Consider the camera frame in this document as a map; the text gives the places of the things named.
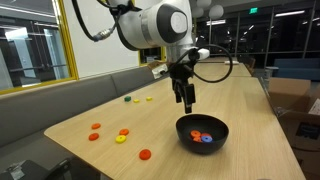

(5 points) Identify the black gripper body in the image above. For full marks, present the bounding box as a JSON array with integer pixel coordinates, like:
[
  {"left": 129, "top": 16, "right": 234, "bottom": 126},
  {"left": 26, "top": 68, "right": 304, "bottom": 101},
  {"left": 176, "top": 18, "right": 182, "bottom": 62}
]
[{"left": 170, "top": 64, "right": 192, "bottom": 100}]

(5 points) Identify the blue ring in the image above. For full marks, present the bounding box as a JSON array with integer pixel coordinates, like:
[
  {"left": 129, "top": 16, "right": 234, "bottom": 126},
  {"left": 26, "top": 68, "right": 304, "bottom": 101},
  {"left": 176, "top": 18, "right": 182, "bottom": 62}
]
[{"left": 200, "top": 135, "right": 214, "bottom": 144}]

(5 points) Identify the orange ring table corner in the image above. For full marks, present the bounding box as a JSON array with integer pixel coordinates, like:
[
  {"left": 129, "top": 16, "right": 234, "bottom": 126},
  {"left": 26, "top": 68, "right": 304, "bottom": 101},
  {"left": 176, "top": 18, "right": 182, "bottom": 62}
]
[{"left": 139, "top": 149, "right": 151, "bottom": 160}]

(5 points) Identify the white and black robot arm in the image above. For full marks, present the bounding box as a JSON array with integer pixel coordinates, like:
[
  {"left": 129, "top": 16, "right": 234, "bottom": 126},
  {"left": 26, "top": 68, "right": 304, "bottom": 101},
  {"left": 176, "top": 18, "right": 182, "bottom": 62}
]
[{"left": 87, "top": 0, "right": 209, "bottom": 113}]

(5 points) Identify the black bowl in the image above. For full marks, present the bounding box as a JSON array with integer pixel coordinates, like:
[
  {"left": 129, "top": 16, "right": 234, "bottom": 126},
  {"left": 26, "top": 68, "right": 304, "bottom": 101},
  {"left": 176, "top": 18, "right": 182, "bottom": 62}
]
[{"left": 176, "top": 114, "right": 229, "bottom": 154}]

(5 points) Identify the middle wooden table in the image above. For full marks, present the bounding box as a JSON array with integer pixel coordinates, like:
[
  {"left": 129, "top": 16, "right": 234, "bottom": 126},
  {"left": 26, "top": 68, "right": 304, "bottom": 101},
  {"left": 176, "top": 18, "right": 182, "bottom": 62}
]
[{"left": 194, "top": 63, "right": 251, "bottom": 78}]

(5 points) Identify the white plate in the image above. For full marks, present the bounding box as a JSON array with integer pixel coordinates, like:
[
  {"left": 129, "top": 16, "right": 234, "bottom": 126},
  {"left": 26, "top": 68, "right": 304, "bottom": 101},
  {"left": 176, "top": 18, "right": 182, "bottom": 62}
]
[{"left": 224, "top": 61, "right": 239, "bottom": 65}]

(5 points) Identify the green cube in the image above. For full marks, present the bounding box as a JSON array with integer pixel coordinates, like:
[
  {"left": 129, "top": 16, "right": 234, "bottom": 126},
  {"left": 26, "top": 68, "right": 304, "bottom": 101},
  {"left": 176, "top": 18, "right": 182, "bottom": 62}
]
[{"left": 124, "top": 96, "right": 131, "bottom": 102}]

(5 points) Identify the cardboard box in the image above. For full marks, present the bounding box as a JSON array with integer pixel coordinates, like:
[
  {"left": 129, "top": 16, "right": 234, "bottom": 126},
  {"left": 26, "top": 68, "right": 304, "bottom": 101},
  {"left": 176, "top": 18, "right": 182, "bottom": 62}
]
[{"left": 268, "top": 77, "right": 320, "bottom": 180}]

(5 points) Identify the blue sofa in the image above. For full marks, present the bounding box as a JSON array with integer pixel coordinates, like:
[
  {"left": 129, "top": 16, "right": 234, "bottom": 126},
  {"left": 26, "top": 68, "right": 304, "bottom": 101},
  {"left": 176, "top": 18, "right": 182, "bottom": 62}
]
[{"left": 274, "top": 58, "right": 320, "bottom": 81}]

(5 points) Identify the grey sofa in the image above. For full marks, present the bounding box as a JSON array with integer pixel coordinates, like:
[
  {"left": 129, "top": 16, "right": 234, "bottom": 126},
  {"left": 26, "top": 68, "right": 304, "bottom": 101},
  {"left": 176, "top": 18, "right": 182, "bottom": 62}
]
[{"left": 0, "top": 66, "right": 158, "bottom": 180}]

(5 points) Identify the black device bottom left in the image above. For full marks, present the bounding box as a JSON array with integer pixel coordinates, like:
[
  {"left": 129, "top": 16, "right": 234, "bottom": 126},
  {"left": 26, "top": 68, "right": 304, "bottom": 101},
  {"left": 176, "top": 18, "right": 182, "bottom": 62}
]
[{"left": 0, "top": 159, "right": 72, "bottom": 180}]

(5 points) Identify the orange ring left edge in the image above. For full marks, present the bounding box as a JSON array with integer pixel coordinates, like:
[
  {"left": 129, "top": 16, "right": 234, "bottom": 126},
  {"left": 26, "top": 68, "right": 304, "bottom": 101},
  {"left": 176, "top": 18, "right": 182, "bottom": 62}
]
[{"left": 88, "top": 132, "right": 100, "bottom": 142}]

